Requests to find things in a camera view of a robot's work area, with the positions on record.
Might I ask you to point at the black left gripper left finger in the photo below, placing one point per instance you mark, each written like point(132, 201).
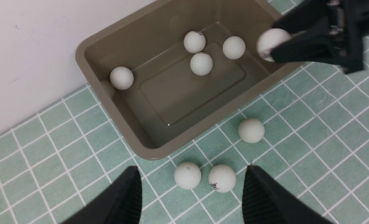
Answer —
point(120, 203)

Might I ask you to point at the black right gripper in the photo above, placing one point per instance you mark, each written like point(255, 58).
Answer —
point(333, 32)

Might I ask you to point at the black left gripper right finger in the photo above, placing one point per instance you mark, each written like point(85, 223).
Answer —
point(265, 201)

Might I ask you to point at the white ping-pong ball with logo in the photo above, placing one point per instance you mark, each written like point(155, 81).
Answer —
point(222, 178)

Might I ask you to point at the green checkered tablecloth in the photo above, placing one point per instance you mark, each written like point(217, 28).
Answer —
point(316, 144)

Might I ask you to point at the olive plastic bin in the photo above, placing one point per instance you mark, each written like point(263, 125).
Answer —
point(168, 105)

